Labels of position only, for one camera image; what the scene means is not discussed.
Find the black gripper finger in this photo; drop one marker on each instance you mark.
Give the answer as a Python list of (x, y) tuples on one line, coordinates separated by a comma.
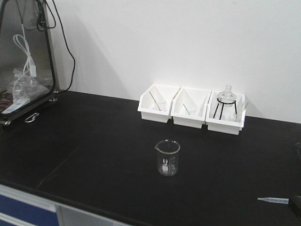
[(295, 204)]

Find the translucent plastic pipette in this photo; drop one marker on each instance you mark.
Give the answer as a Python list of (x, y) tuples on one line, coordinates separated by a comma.
[(274, 200)]

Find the right white storage bin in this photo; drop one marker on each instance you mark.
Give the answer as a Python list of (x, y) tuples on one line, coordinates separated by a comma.
[(229, 124)]

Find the white storage bin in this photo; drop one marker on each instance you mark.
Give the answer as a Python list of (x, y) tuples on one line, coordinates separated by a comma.
[(164, 96), (229, 124), (190, 107)]

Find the round glass flask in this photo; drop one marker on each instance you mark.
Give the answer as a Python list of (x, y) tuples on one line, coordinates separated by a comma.
[(226, 97)]

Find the middle white storage bin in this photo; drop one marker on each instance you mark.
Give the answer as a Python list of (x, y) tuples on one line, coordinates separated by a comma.
[(190, 107)]

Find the left white storage bin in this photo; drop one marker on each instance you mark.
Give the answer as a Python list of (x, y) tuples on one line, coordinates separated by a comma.
[(164, 96)]

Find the glass rod in left bin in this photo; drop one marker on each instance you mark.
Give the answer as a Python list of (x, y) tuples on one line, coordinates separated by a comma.
[(155, 101)]

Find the blue and white drawer front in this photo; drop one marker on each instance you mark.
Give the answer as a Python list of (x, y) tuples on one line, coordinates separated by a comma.
[(18, 208)]

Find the white power strip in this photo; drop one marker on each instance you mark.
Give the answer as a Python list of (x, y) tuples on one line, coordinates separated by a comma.
[(16, 105)]

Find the glass-door metal cabinet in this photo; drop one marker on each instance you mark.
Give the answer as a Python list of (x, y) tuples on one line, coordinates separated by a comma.
[(27, 68)]

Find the black wire tripod stand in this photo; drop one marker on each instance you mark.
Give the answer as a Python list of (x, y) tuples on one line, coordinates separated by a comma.
[(222, 104)]

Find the small metal ring clip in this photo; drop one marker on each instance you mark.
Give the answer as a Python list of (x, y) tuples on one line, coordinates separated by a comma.
[(31, 118)]

